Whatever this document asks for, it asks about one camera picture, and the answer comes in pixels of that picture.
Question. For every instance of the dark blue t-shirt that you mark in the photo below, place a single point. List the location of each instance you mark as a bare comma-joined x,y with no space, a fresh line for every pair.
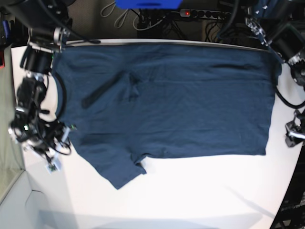
129,102

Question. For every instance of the red black device at edge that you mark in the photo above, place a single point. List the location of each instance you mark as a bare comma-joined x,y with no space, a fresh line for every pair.
2,62

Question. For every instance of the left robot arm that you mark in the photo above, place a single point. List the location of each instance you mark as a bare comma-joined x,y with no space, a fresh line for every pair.
271,22

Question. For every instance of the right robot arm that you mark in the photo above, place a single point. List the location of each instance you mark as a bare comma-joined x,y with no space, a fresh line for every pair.
49,27

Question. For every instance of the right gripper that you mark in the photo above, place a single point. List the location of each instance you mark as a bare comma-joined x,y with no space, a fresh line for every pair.
47,140

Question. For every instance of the black power strip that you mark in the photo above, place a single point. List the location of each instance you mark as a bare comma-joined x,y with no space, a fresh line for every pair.
204,14

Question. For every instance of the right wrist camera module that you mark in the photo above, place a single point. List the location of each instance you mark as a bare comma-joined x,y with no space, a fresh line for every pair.
53,166

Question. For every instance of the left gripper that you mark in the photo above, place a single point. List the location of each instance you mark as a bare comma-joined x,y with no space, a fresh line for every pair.
295,129

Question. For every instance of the blue box overhead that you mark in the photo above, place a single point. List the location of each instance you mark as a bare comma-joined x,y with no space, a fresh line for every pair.
148,4

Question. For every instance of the blue tool handle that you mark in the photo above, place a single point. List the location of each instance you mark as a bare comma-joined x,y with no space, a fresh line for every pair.
6,28

